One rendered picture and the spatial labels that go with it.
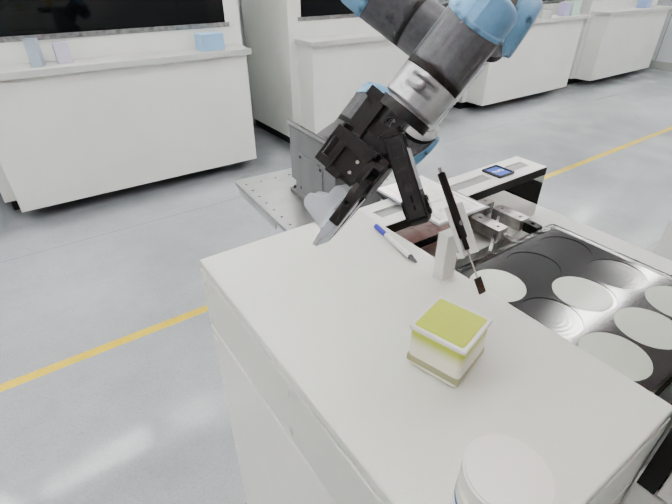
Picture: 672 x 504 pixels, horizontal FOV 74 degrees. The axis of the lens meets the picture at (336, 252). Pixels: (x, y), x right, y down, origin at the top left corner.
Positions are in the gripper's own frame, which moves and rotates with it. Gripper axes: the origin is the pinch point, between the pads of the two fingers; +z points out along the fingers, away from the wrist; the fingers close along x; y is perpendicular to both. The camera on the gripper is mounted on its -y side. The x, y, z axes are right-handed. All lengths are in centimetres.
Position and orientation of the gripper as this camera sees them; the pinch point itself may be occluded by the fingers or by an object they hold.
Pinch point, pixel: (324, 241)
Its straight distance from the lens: 61.3
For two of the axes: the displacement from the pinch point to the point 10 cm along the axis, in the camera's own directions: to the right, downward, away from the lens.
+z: -6.0, 7.4, 3.1
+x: -2.5, 1.9, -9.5
